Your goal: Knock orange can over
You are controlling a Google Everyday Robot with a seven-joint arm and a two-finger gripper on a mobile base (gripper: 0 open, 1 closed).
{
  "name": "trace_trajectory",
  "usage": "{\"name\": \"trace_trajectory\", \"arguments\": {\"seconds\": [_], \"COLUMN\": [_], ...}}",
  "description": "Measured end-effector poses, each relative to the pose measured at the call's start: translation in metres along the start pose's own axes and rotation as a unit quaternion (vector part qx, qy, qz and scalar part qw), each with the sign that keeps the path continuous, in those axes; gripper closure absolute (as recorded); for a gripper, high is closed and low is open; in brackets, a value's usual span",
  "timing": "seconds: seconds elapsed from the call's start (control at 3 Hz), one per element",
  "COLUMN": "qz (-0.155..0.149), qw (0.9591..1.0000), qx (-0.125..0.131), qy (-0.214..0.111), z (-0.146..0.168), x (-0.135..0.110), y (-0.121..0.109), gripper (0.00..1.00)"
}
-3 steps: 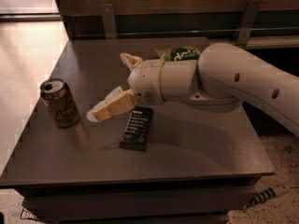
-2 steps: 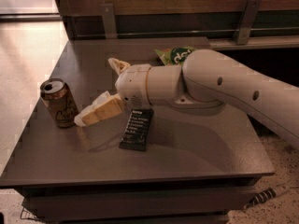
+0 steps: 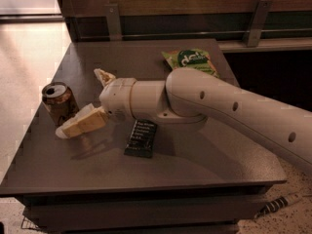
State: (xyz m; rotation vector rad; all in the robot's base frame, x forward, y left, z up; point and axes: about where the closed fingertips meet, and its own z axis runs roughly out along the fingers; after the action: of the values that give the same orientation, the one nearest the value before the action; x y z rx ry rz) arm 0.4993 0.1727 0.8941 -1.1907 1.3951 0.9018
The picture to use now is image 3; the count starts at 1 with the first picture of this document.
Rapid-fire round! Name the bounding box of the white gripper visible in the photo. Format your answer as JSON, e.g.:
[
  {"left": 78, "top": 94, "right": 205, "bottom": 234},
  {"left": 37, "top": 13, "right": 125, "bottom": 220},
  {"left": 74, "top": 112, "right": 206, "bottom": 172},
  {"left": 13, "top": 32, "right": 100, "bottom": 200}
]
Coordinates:
[{"left": 56, "top": 68, "right": 137, "bottom": 139}]

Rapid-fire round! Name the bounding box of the orange soda can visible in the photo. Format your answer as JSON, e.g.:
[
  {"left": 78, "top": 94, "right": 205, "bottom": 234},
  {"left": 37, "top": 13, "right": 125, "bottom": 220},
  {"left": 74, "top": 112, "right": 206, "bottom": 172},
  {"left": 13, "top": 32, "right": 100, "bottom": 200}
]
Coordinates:
[{"left": 42, "top": 82, "right": 79, "bottom": 127}]

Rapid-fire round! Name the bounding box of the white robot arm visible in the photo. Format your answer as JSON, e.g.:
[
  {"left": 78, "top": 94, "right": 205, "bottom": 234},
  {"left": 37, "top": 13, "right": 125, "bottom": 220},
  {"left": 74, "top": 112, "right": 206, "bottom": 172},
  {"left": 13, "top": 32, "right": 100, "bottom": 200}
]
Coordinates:
[{"left": 56, "top": 68, "right": 312, "bottom": 174}]

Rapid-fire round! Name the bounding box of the black snack bar wrapper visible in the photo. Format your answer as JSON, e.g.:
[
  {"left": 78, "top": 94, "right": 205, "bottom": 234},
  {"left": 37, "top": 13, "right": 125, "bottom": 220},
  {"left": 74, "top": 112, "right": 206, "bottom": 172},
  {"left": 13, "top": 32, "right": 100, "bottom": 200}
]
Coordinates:
[{"left": 124, "top": 120, "right": 157, "bottom": 158}]

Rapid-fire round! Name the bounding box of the grey metal table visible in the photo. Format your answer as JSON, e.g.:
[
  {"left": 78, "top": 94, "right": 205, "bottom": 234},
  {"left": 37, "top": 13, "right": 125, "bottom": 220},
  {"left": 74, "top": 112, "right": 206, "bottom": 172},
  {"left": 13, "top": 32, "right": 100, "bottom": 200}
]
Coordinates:
[{"left": 0, "top": 38, "right": 288, "bottom": 234}]

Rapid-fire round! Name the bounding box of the green chip bag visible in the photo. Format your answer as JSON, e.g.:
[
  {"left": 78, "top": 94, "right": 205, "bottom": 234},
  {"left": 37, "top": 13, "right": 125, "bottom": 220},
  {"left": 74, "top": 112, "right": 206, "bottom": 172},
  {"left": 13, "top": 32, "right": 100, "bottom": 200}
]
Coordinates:
[{"left": 162, "top": 49, "right": 219, "bottom": 78}]

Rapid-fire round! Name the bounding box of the left metal wall bracket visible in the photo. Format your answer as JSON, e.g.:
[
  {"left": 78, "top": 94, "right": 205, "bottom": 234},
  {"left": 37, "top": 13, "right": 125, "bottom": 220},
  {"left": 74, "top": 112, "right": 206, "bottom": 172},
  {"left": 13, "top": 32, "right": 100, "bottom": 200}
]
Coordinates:
[{"left": 104, "top": 4, "right": 123, "bottom": 41}]

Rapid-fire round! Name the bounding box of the metal wall bracket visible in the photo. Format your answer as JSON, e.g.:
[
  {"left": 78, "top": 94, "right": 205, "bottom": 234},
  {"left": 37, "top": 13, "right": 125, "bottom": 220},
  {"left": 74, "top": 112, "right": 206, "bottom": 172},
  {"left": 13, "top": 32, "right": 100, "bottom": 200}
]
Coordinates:
[
  {"left": 104, "top": 4, "right": 123, "bottom": 41},
  {"left": 243, "top": 0, "right": 273, "bottom": 48}
]

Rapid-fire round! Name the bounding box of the wooden wall panel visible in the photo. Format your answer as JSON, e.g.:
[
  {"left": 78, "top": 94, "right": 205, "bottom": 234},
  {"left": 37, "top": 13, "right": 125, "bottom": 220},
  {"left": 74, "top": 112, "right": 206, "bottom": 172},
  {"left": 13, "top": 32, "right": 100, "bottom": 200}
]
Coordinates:
[{"left": 57, "top": 0, "right": 312, "bottom": 41}]

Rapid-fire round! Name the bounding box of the right metal wall bracket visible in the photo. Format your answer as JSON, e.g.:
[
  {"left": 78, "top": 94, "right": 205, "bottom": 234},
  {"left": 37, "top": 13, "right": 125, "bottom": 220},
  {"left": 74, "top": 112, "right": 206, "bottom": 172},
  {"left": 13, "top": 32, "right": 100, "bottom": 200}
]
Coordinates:
[{"left": 243, "top": 0, "right": 273, "bottom": 48}]

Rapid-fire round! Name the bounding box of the striped cable on floor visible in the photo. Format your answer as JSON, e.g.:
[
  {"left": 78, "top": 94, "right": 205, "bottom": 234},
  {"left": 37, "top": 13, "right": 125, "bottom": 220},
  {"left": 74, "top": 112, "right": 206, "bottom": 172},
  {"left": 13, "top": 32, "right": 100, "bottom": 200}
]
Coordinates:
[{"left": 253, "top": 192, "right": 304, "bottom": 219}]

